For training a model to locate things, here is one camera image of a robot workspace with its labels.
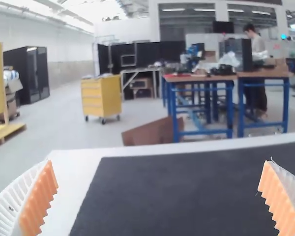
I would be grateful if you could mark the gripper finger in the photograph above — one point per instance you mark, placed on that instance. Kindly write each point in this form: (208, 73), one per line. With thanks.
(19, 204)
(285, 196)

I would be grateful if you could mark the wooden pallet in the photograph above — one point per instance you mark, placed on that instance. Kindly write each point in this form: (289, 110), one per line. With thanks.
(0, 130)

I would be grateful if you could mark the black mat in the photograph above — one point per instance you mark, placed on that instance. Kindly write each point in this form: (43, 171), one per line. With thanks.
(174, 196)

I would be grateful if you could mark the black cabinet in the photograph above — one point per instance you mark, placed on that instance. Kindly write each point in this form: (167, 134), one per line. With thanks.
(29, 73)

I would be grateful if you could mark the yellow wheeled cart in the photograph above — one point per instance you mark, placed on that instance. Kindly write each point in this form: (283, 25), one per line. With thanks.
(100, 96)

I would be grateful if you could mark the flat cardboard sheet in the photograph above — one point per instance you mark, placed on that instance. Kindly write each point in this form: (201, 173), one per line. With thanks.
(150, 134)

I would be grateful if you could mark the person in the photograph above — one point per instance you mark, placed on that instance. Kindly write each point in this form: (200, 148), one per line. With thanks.
(258, 44)

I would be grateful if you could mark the blue frame workbench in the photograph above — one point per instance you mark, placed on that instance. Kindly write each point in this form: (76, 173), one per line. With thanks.
(263, 74)
(201, 78)

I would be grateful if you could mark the black partition wall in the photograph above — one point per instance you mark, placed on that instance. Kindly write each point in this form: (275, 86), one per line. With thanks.
(147, 54)

